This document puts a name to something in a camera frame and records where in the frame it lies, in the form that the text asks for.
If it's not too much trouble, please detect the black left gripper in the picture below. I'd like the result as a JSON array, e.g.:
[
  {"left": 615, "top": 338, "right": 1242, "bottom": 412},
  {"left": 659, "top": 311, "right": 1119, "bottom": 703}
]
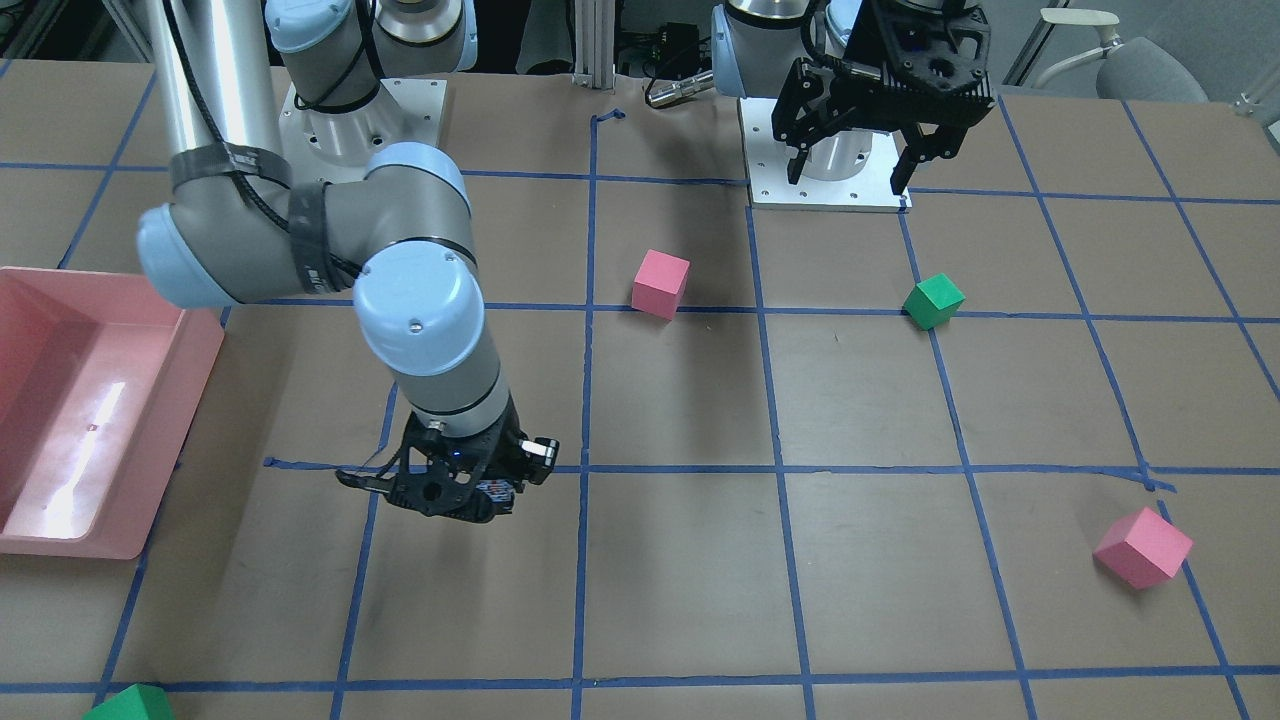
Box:
[{"left": 772, "top": 1, "right": 996, "bottom": 195}]

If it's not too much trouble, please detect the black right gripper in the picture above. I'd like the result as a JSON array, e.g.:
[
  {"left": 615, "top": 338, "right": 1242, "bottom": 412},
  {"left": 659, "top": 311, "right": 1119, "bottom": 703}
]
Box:
[{"left": 334, "top": 400, "right": 527, "bottom": 524}]

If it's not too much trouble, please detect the yellow push button switch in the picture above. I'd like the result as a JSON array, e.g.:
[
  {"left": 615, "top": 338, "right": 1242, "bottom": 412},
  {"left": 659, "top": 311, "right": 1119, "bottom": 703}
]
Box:
[{"left": 476, "top": 479, "right": 517, "bottom": 512}]

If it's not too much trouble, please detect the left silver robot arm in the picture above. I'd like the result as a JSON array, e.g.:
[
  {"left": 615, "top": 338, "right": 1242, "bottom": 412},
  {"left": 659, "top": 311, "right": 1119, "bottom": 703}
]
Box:
[{"left": 710, "top": 1, "right": 996, "bottom": 211}]

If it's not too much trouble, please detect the green cube near base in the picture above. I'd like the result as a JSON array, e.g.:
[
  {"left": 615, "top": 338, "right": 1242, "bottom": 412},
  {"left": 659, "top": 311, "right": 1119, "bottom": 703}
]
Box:
[{"left": 902, "top": 273, "right": 966, "bottom": 331}]

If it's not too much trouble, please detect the grey office chair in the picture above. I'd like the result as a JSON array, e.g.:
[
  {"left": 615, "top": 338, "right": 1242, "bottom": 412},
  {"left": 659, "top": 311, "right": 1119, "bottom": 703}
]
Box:
[{"left": 1030, "top": 6, "right": 1210, "bottom": 102}]

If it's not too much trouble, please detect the pink cube near centre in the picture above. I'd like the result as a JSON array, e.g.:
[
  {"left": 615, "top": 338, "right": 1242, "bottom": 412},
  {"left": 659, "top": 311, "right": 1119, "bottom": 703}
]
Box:
[{"left": 630, "top": 249, "right": 691, "bottom": 322}]

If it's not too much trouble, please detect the pink cube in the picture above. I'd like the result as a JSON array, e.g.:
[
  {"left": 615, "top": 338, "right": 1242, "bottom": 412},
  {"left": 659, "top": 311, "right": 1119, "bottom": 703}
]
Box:
[
  {"left": 1093, "top": 507, "right": 1194, "bottom": 591},
  {"left": 630, "top": 249, "right": 691, "bottom": 322}
]

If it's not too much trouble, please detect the pink plastic tray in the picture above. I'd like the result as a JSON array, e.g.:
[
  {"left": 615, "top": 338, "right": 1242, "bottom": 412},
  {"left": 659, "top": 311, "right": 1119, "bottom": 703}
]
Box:
[{"left": 1, "top": 266, "right": 224, "bottom": 560}]

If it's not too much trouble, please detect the green cube near tray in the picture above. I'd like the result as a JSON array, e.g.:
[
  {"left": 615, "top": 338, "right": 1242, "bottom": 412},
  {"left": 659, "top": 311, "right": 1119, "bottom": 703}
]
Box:
[{"left": 82, "top": 684, "right": 177, "bottom": 720}]

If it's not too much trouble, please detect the pink cube far side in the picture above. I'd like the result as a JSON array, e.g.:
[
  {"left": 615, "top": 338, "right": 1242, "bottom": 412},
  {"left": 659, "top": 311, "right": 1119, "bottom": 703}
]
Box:
[{"left": 1093, "top": 507, "right": 1194, "bottom": 591}]

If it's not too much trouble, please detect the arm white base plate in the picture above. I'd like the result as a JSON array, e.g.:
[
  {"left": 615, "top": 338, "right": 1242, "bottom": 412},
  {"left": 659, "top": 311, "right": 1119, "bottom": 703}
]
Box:
[
  {"left": 739, "top": 97, "right": 911, "bottom": 213},
  {"left": 279, "top": 79, "right": 448, "bottom": 184}
]

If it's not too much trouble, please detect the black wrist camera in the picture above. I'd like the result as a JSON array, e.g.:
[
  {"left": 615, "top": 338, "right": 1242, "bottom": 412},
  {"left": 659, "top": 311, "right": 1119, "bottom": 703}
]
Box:
[{"left": 518, "top": 437, "right": 561, "bottom": 486}]

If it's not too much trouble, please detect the aluminium frame post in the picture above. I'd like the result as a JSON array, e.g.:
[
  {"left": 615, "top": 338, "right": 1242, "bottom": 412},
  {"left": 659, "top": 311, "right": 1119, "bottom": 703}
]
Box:
[{"left": 571, "top": 0, "right": 617, "bottom": 92}]

